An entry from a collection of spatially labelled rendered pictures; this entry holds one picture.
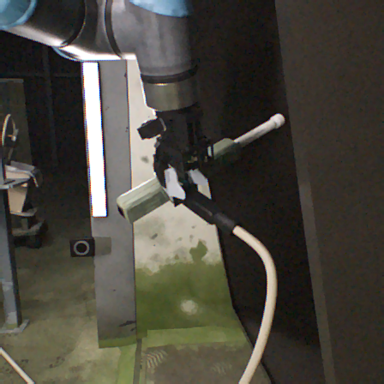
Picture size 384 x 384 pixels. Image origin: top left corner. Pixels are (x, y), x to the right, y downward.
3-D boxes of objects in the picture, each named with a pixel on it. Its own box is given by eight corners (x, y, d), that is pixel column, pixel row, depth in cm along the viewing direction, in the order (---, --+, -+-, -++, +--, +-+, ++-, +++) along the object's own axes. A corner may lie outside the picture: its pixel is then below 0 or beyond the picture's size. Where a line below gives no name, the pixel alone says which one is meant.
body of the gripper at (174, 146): (183, 183, 55) (174, 119, 48) (155, 165, 61) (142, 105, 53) (215, 165, 59) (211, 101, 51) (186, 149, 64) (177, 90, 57)
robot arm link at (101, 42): (24, -25, 44) (100, -33, 40) (81, 6, 55) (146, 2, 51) (27, 49, 46) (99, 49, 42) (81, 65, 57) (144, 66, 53)
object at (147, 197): (181, 260, 49) (108, 194, 63) (184, 279, 52) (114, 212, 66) (352, 135, 71) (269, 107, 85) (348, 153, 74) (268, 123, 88)
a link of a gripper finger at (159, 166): (159, 191, 61) (156, 149, 56) (154, 188, 62) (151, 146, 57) (178, 183, 63) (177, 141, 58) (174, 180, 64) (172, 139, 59)
